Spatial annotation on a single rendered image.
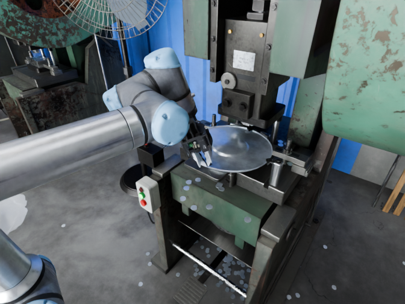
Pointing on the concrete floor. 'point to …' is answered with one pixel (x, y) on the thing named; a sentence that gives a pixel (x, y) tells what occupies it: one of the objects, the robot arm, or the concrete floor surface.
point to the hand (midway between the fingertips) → (205, 161)
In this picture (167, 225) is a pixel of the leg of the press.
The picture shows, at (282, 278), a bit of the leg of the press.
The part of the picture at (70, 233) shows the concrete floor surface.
